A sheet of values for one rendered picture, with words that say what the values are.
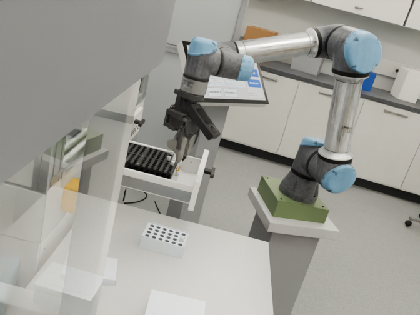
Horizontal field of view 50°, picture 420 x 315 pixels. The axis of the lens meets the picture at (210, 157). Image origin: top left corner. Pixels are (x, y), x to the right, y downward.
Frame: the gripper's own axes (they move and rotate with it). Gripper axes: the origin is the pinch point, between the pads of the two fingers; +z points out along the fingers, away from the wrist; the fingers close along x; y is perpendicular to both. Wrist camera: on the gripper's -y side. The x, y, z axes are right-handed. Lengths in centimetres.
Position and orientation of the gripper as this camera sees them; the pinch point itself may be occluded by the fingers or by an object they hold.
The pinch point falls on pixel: (182, 159)
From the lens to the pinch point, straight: 134.0
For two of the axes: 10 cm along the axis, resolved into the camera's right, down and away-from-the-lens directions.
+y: -8.0, -3.9, 4.6
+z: -2.4, 9.1, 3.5
